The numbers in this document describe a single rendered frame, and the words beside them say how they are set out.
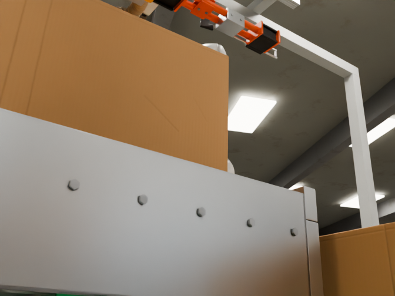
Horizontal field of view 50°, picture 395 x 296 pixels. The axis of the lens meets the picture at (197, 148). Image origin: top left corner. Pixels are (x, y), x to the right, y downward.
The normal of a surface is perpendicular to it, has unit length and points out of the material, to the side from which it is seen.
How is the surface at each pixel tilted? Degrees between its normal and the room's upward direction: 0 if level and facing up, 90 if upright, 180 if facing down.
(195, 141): 90
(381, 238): 90
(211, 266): 90
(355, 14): 180
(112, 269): 90
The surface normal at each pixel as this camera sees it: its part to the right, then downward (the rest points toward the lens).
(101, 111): 0.54, -0.32
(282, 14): -0.04, 0.92
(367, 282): -0.83, -0.26
